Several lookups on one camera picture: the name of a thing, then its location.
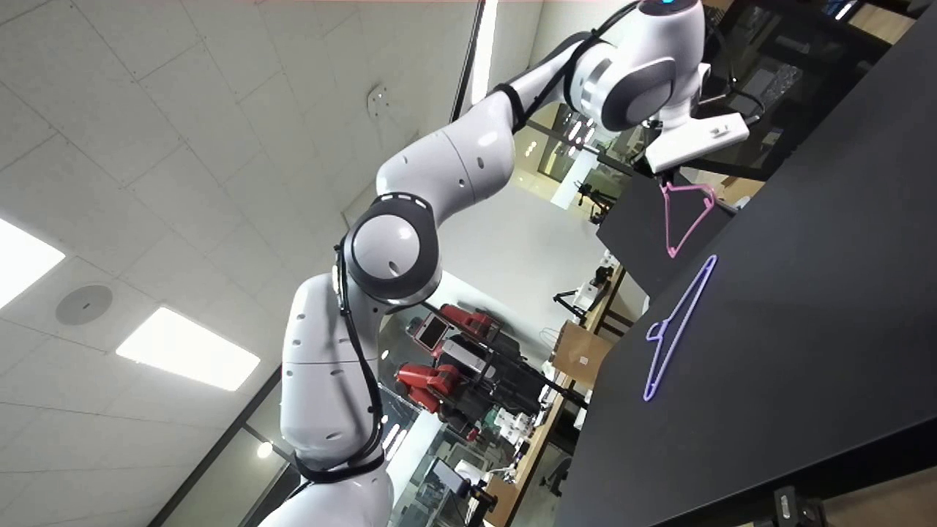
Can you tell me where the black panel board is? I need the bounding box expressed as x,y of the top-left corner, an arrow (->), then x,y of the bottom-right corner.
595,157 -> 737,302

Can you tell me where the small square ceiling light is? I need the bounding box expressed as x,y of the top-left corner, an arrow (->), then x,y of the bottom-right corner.
0,213 -> 66,311

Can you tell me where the large square ceiling light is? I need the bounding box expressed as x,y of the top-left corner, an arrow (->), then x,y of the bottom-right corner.
113,303 -> 264,396

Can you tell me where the cardboard box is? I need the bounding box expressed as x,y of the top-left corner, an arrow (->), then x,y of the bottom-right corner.
551,320 -> 615,393

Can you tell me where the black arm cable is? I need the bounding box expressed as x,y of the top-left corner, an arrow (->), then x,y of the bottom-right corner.
290,232 -> 390,486

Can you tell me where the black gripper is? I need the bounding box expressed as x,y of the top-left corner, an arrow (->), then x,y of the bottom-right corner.
636,147 -> 688,186

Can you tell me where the red robot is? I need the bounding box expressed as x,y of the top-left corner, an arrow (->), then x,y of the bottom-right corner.
391,302 -> 520,422

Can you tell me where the round ceiling speaker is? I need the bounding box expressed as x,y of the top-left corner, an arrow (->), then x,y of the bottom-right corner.
53,280 -> 113,328

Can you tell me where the silver wrist camera block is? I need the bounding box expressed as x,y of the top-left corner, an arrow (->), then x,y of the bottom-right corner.
640,107 -> 753,175

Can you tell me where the black rack pole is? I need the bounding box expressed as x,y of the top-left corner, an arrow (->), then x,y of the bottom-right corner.
450,0 -> 492,122

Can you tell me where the white ceiling sensor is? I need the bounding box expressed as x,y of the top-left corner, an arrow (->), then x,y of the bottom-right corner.
363,82 -> 394,119

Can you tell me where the pink coat hanger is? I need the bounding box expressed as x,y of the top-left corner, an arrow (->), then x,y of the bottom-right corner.
656,175 -> 722,262

